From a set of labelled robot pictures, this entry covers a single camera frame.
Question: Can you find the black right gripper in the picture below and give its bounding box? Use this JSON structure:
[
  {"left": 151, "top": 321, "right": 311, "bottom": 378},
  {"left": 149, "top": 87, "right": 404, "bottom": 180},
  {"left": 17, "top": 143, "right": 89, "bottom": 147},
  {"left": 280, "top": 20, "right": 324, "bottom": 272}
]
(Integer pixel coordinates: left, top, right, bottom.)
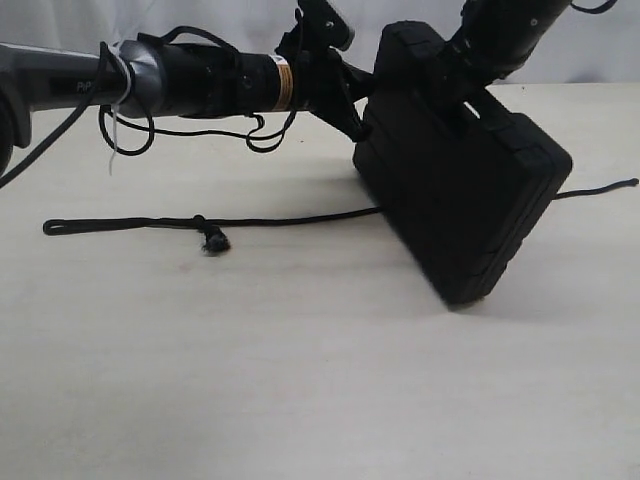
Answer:
[{"left": 436, "top": 41, "right": 495, "bottom": 100}]

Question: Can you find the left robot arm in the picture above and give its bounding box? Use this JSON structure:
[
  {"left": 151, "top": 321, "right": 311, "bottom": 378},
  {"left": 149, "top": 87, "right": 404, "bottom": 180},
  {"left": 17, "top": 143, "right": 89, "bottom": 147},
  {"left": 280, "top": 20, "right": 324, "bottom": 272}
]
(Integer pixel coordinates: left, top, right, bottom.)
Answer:
[{"left": 1, "top": 1, "right": 374, "bottom": 184}]

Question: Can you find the white zip tie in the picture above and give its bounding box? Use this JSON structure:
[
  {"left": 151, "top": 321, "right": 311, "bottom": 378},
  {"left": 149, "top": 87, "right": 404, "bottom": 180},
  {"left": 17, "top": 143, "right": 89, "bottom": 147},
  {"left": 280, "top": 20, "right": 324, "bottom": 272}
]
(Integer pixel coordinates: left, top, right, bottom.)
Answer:
[{"left": 103, "top": 38, "right": 133, "bottom": 176}]

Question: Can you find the white backdrop curtain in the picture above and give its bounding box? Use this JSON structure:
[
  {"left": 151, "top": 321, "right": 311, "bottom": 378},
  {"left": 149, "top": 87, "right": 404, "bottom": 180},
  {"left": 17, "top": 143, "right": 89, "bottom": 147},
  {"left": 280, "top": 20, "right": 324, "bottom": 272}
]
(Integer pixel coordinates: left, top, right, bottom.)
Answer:
[{"left": 1, "top": 0, "right": 639, "bottom": 84}]

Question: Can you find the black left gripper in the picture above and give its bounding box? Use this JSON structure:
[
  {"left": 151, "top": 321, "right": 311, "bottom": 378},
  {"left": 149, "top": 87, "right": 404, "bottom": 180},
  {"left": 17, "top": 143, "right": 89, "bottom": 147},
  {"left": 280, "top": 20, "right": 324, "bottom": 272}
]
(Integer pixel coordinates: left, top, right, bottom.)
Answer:
[{"left": 276, "top": 0, "right": 375, "bottom": 142}]

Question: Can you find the black plastic case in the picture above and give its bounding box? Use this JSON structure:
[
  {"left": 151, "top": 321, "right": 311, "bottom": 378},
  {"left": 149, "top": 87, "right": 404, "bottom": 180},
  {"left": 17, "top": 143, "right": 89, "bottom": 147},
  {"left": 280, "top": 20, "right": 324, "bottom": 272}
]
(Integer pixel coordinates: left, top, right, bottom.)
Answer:
[{"left": 353, "top": 21, "right": 573, "bottom": 305}]

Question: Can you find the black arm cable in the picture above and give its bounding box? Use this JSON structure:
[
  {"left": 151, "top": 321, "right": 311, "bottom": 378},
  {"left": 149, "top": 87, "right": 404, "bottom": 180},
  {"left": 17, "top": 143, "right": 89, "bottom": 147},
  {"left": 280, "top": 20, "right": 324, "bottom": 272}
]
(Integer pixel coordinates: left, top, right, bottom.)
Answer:
[{"left": 0, "top": 24, "right": 301, "bottom": 189}]

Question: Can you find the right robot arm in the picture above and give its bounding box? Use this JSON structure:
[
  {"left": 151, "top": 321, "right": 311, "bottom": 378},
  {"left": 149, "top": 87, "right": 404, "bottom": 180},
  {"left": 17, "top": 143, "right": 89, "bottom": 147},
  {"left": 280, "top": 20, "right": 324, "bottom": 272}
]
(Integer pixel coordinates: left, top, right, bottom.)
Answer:
[{"left": 437, "top": 0, "right": 570, "bottom": 103}]

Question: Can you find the black cord with knot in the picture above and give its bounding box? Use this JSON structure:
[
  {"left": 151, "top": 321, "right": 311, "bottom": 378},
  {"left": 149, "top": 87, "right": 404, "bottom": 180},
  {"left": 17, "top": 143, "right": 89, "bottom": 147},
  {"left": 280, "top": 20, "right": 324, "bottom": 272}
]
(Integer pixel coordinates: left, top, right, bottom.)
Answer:
[{"left": 42, "top": 177, "right": 640, "bottom": 257}]

